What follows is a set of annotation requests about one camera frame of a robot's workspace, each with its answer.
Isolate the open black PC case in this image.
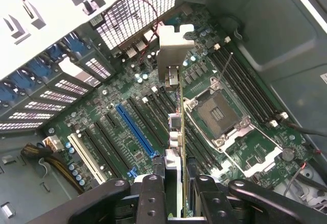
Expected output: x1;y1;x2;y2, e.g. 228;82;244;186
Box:
0;0;327;224

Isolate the blue expansion slot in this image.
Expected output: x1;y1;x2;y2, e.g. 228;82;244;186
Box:
115;103;155;158

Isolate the black long expansion slot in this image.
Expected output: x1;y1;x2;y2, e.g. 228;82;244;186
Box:
127;97;167;148

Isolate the thin metal locking lever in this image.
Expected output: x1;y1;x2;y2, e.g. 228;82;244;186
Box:
218;52;233;80

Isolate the black sleeved wire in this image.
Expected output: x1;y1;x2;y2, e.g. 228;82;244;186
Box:
286;121;327;137

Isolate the green motherboard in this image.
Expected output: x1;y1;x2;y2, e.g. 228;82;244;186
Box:
42;11;317;201

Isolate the CPU socket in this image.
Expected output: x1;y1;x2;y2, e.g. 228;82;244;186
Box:
183;89;251;143

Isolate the black yellow power cable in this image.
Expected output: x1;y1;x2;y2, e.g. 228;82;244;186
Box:
21;143;85;194

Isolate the round coin cell battery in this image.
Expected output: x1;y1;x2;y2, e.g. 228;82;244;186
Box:
282;147;296;161

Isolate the blue card retention latch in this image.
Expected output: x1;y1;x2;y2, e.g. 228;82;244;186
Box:
10;69;34;92
0;80;18;107
28;55;52;79
62;33;85;53
47;43;68;61

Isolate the white expansion slot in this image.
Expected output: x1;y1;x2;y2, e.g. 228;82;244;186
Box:
67;132;107;185

